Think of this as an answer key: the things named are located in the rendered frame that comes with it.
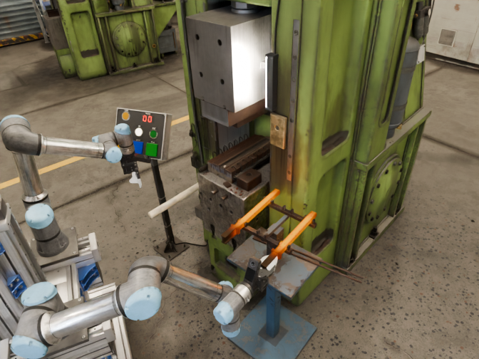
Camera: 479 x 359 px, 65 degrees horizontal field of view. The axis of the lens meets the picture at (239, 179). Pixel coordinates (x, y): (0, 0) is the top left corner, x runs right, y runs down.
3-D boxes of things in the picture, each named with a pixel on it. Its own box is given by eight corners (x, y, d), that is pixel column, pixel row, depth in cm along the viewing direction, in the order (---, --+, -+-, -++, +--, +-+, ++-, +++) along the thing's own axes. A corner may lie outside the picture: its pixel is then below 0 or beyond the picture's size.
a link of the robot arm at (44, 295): (68, 296, 152) (57, 274, 144) (60, 325, 141) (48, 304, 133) (36, 301, 151) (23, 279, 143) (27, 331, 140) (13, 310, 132)
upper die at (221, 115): (228, 127, 189) (227, 110, 183) (202, 116, 201) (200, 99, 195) (280, 100, 213) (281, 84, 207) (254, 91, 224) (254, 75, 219)
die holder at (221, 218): (246, 257, 225) (243, 199, 198) (203, 228, 246) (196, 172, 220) (301, 211, 257) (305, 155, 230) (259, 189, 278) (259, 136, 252)
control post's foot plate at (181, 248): (169, 262, 285) (167, 254, 279) (152, 248, 297) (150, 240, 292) (190, 246, 297) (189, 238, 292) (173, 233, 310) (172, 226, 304)
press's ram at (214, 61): (247, 118, 176) (245, 29, 152) (194, 97, 198) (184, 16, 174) (301, 90, 200) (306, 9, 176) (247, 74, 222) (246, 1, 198)
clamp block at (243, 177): (247, 192, 203) (247, 182, 199) (237, 186, 208) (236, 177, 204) (262, 182, 210) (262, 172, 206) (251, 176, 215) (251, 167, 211)
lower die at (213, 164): (232, 183, 210) (231, 171, 205) (207, 170, 221) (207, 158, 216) (279, 153, 234) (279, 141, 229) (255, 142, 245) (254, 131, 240)
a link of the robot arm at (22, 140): (6, 133, 148) (125, 147, 178) (3, 122, 155) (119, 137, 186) (2, 159, 152) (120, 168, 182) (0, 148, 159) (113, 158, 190)
